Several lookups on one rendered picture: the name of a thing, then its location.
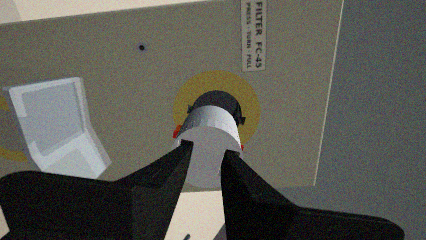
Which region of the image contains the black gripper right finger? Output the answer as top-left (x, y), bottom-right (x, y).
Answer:
top-left (221, 149), bottom-right (405, 240)

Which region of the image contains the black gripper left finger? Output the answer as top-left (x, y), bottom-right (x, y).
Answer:
top-left (0, 142), bottom-right (192, 240)

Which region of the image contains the grey cylinder with slotted end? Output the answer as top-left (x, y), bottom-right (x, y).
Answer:
top-left (170, 105), bottom-right (244, 188)

